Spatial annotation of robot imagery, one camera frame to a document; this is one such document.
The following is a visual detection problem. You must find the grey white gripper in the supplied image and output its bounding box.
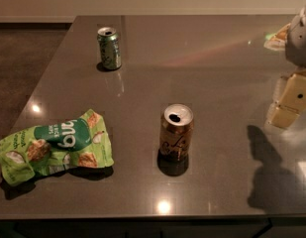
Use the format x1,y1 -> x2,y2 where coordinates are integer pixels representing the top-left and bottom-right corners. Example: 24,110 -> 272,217
263,4 -> 306,129

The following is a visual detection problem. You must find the orange soda can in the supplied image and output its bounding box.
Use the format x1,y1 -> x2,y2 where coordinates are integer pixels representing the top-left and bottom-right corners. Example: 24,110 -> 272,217
159,104 -> 194,162

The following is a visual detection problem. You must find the green soda can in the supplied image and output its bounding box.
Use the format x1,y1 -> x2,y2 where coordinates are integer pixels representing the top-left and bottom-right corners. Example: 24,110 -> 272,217
97,27 -> 122,70

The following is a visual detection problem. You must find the green rice chips bag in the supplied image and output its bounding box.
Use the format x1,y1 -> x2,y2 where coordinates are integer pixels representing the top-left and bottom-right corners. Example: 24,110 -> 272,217
0,110 -> 114,186

